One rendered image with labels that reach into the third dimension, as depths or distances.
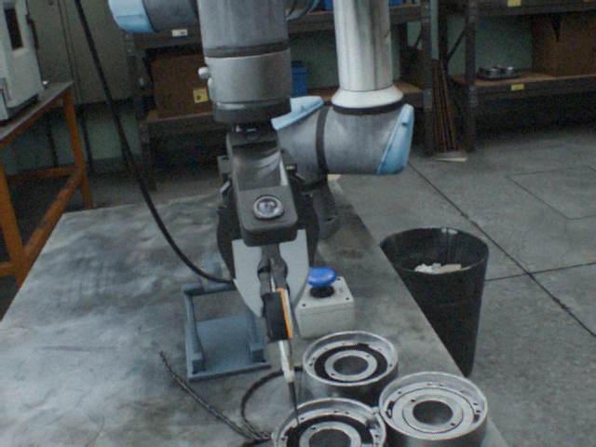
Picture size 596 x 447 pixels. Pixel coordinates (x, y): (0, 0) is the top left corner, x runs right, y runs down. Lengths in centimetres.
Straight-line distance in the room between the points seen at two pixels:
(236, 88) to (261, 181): 8
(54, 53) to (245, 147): 388
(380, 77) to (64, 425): 66
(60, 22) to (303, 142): 344
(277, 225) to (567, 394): 167
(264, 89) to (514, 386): 166
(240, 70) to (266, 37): 3
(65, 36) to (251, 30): 388
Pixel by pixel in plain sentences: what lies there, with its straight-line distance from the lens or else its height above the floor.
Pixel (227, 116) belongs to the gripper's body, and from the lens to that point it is 55.
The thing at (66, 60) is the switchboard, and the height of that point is 86.
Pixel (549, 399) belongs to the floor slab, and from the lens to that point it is 205.
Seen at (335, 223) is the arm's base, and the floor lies 82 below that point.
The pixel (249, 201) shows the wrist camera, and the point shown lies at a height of 107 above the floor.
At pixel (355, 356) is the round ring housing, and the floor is 83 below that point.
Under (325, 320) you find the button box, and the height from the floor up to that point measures 82.
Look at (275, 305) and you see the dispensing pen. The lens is 60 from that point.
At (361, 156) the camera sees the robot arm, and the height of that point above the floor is 95.
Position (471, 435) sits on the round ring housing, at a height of 83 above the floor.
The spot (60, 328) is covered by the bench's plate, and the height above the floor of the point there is 80.
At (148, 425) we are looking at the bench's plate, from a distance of 72.
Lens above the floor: 124
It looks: 22 degrees down
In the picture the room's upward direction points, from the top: 5 degrees counter-clockwise
